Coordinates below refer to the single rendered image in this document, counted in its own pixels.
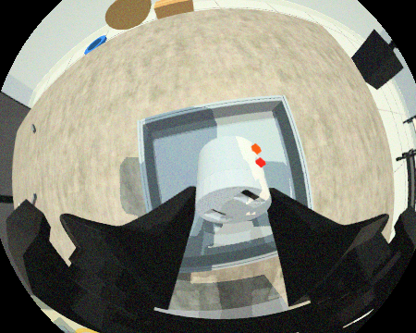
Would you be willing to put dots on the white cylinder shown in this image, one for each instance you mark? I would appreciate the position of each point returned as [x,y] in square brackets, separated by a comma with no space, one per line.
[231,186]

